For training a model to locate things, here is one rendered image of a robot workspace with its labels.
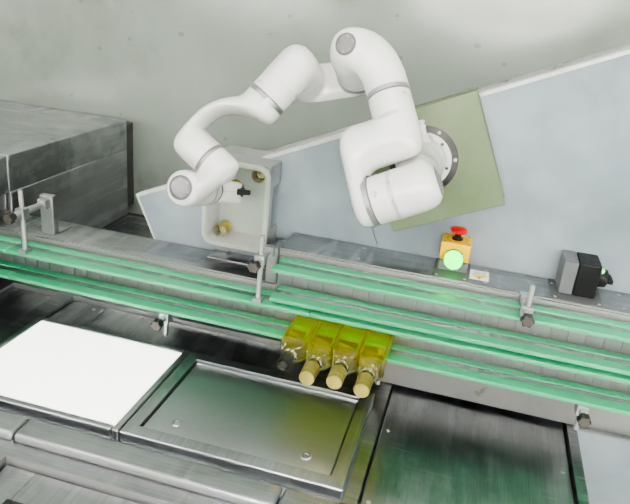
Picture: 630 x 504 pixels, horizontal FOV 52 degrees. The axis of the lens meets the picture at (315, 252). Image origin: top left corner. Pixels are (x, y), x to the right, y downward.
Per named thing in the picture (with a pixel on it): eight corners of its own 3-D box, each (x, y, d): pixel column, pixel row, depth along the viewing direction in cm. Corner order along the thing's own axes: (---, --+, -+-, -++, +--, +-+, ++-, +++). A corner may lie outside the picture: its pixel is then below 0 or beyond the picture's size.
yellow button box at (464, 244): (439, 257, 161) (436, 268, 155) (444, 229, 158) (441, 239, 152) (467, 263, 160) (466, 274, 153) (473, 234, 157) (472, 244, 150)
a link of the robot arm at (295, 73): (303, 127, 125) (321, 150, 139) (379, 45, 124) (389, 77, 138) (247, 76, 130) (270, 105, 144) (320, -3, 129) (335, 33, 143)
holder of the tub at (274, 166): (214, 249, 177) (202, 259, 170) (218, 150, 167) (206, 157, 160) (274, 261, 174) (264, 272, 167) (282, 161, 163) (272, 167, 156)
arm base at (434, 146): (387, 125, 146) (378, 137, 132) (444, 113, 142) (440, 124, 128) (401, 191, 150) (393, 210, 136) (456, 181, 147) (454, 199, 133)
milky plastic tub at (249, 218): (214, 232, 175) (200, 242, 167) (217, 150, 167) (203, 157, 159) (275, 243, 171) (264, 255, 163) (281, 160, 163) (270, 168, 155)
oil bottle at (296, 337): (303, 320, 163) (276, 362, 143) (305, 300, 160) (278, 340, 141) (324, 325, 161) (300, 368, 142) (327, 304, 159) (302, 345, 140)
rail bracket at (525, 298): (515, 299, 147) (516, 326, 135) (522, 270, 144) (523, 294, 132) (533, 303, 146) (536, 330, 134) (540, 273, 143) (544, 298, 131)
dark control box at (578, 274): (554, 278, 155) (557, 292, 148) (562, 248, 153) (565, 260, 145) (590, 285, 154) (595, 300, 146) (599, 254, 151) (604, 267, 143)
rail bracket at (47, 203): (57, 230, 184) (2, 257, 164) (54, 172, 178) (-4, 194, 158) (72, 233, 183) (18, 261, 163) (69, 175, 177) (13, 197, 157)
